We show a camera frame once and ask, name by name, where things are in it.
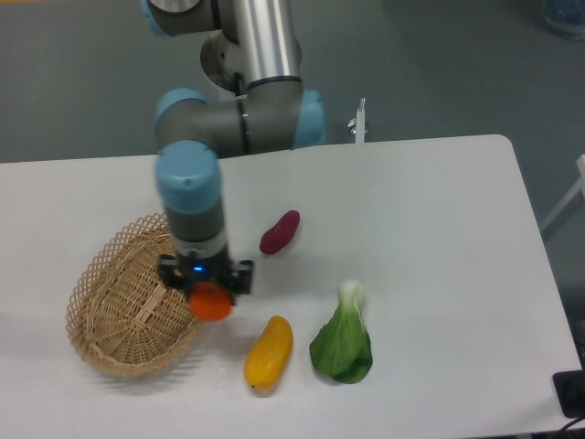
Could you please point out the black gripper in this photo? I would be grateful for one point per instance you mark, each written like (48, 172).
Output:
(184, 272)

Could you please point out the orange fruit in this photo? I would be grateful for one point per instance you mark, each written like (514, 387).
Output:
(210, 302)

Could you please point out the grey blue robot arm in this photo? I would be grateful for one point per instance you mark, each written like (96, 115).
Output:
(270, 111)

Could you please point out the woven wicker basket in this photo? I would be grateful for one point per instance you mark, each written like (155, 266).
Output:
(121, 319)

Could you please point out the purple sweet potato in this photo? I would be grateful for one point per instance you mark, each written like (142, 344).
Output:
(281, 234)

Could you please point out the yellow mango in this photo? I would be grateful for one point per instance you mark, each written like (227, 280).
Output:
(269, 356)

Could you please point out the green bok choy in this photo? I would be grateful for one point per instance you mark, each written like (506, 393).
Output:
(342, 349)

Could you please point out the black device at table edge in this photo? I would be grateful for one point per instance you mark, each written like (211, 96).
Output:
(569, 387)

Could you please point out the blue object top right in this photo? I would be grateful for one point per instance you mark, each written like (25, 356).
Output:
(564, 17)

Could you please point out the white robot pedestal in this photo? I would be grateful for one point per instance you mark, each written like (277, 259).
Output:
(221, 62)

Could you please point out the white frame at right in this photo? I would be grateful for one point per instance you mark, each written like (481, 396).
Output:
(566, 207)

